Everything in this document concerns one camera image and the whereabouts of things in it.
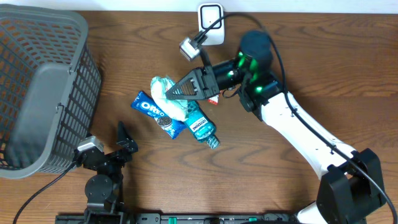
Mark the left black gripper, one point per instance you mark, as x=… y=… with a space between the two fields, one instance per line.
x=129 y=147

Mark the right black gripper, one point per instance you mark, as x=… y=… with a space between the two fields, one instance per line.
x=201 y=79

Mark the red coffee stick sachet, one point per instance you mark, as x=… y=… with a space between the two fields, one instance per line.
x=214 y=100

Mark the white wipes packet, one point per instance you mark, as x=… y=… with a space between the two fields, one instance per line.
x=175 y=109

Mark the blue Oreo pack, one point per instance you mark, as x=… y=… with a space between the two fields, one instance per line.
x=146 y=105

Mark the blue mouthwash bottle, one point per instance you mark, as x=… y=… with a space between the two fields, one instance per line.
x=200 y=126

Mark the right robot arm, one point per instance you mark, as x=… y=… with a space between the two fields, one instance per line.
x=351 y=181

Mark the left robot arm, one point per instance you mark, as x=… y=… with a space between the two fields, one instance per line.
x=104 y=191

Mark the grey plastic basket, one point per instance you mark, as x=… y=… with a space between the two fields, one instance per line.
x=49 y=89

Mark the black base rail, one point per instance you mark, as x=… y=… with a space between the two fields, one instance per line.
x=156 y=218

